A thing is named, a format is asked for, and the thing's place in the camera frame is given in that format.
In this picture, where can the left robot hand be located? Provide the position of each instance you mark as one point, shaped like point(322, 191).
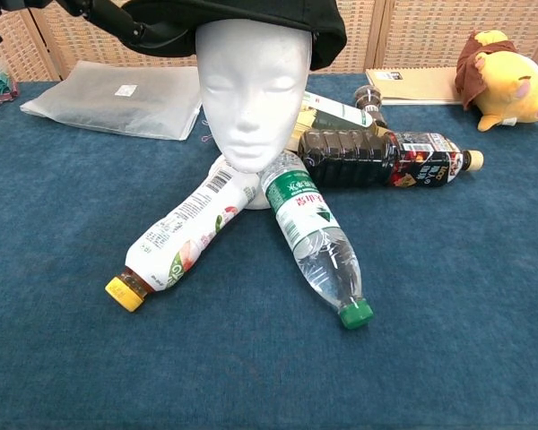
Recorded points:
point(107, 13)

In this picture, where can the black baseball cap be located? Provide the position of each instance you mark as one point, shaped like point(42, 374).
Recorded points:
point(251, 13)

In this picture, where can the white mannequin head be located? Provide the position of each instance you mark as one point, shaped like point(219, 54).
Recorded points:
point(251, 89)

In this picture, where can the translucent white zip bag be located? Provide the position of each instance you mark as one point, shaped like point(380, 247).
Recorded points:
point(116, 107)

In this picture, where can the clear jar of coloured clips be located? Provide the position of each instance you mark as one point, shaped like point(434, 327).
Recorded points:
point(2, 87)

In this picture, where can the white-label tea bottle yellow cap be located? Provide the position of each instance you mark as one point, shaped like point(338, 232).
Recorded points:
point(179, 233)

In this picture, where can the green-label yellow drink bottle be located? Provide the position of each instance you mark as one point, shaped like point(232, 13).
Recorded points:
point(341, 112)

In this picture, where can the small dark pepper grinder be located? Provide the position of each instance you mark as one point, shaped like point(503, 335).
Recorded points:
point(367, 98)

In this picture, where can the dark coffee bottle beige cap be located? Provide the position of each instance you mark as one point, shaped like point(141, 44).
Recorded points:
point(349, 157)

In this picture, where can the clear water bottle green cap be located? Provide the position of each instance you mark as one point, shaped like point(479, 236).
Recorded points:
point(305, 224)

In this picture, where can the kraft spiral notebook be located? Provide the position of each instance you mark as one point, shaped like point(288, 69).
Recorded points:
point(417, 85)

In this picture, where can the blue felt table cover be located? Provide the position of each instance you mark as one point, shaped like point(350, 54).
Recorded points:
point(269, 380)

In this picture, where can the yellow plush toy brown hood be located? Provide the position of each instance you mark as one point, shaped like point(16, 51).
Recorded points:
point(515, 89)

